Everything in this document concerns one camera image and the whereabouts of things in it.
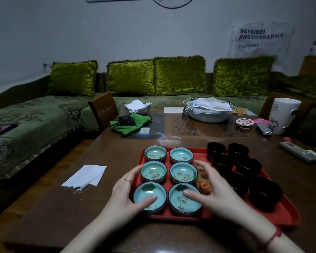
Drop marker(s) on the white paper sheet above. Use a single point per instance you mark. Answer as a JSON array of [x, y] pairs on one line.
[[173, 110]]

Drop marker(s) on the pink card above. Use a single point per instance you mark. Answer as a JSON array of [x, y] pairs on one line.
[[260, 120]]

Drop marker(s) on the wooden cabinet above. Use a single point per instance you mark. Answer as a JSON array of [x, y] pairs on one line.
[[313, 66]]

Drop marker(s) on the blue label card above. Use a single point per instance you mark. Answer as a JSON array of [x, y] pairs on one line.
[[144, 131]]

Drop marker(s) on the white cooking pot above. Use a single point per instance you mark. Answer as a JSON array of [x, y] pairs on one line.
[[206, 116]]

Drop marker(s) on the white wall poster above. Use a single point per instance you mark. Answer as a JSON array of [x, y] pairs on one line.
[[260, 36]]

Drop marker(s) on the person's left thumb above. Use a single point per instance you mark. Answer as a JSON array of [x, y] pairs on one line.
[[147, 200]]

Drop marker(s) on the dark clear table mat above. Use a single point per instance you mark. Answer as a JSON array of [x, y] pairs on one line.
[[156, 125]]

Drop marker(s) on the round red white coaster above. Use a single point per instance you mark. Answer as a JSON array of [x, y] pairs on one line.
[[245, 122]]

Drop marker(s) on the crumpled white plastic bag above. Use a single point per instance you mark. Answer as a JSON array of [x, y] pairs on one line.
[[137, 105]]

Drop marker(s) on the round wall decoration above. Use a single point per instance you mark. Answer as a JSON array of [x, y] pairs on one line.
[[172, 3]]

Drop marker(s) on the white wall socket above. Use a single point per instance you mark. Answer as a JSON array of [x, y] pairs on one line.
[[46, 67]]

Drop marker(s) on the person's right hand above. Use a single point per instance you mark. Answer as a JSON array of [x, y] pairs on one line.
[[223, 200]]

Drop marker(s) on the green cloth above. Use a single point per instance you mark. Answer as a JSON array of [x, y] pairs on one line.
[[142, 121]]

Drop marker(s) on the person's left hand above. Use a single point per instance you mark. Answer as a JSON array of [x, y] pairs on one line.
[[121, 200]]

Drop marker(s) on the brown patterned table mat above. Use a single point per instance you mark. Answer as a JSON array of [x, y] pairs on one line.
[[184, 125]]

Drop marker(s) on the grey remote control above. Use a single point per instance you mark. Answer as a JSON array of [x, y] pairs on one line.
[[300, 152]]

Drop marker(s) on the green velvet cushion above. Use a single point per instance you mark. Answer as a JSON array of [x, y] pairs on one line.
[[180, 75], [130, 77], [305, 86], [72, 77], [242, 76]]

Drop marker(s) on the red patterned pillow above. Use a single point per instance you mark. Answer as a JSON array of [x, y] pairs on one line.
[[1, 130]]

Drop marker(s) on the white papers pile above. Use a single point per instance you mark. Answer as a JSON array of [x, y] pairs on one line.
[[212, 105]]

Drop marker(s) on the group of black teacups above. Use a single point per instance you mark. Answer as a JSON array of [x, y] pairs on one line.
[[266, 192]]

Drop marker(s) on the green floral sofa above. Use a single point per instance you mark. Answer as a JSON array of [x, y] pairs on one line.
[[34, 121]]

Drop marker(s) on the group of celadon teacups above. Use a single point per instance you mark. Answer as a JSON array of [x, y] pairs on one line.
[[154, 171]]

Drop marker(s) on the person's right forearm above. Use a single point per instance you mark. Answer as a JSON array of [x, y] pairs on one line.
[[273, 234]]

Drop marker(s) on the red plastic tray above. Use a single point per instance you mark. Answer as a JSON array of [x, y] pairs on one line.
[[281, 214]]

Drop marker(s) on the silver remote control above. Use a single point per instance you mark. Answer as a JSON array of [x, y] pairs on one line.
[[263, 129]]

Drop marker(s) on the torn white tissue paper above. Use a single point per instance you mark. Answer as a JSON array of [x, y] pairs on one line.
[[85, 176]]

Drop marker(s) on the orange patterned packet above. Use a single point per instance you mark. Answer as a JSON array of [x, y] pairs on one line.
[[203, 185]]

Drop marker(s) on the person's right thumb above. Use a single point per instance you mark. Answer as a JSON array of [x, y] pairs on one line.
[[193, 195]]

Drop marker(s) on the wooden board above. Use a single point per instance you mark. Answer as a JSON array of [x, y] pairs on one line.
[[239, 110]]

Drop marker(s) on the wooden chair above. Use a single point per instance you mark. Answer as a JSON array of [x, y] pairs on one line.
[[104, 109], [264, 105]]

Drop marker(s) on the white cat print mug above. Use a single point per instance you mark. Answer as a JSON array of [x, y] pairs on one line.
[[281, 115]]

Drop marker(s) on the person's left forearm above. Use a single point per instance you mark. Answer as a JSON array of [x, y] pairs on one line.
[[94, 234]]

